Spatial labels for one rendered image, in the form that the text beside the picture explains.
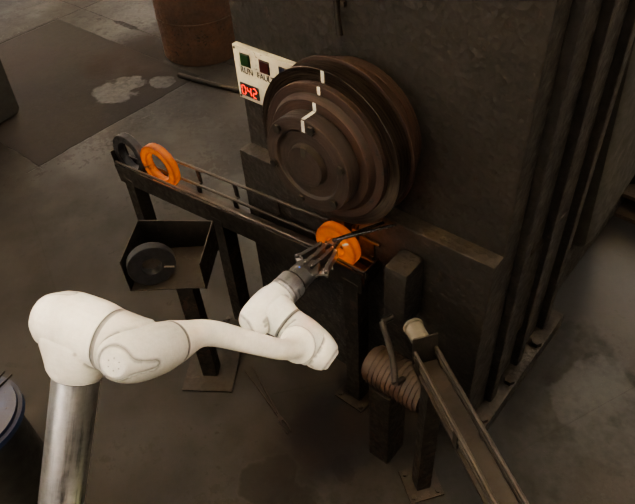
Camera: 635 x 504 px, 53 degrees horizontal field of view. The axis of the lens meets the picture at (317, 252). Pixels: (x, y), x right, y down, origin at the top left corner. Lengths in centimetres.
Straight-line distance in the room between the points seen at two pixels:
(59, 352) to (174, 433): 119
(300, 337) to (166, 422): 100
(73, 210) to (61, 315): 226
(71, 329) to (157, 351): 18
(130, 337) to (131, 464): 127
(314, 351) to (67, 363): 64
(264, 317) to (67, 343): 58
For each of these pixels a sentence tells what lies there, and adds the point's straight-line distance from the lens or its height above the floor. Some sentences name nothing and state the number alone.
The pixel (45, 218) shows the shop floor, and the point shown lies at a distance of 362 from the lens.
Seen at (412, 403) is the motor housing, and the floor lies 49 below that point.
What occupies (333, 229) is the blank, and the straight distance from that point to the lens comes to 190.
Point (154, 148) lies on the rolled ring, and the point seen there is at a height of 75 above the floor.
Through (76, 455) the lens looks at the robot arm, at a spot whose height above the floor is 86.
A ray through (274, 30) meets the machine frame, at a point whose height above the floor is 132.
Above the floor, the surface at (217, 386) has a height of 1.
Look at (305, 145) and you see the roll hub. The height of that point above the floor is 118.
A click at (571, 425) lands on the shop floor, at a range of 255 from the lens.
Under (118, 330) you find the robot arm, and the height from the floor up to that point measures 115.
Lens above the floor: 210
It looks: 44 degrees down
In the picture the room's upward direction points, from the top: 5 degrees counter-clockwise
